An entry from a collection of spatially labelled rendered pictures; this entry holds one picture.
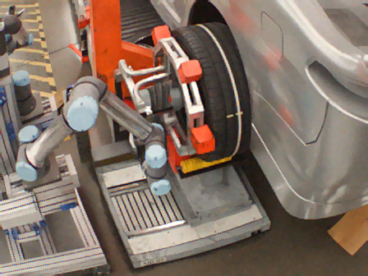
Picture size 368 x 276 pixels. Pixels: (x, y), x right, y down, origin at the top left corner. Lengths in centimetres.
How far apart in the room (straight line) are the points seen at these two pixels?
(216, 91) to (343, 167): 74
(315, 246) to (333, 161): 127
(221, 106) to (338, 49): 87
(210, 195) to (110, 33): 104
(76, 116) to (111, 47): 106
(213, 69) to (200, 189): 89
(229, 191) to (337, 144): 131
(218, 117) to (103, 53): 87
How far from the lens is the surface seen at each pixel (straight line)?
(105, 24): 274
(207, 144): 225
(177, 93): 244
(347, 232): 308
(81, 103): 180
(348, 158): 177
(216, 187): 292
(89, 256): 268
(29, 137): 213
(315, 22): 163
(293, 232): 303
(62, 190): 237
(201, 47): 228
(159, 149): 203
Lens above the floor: 241
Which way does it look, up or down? 43 degrees down
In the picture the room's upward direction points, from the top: 2 degrees counter-clockwise
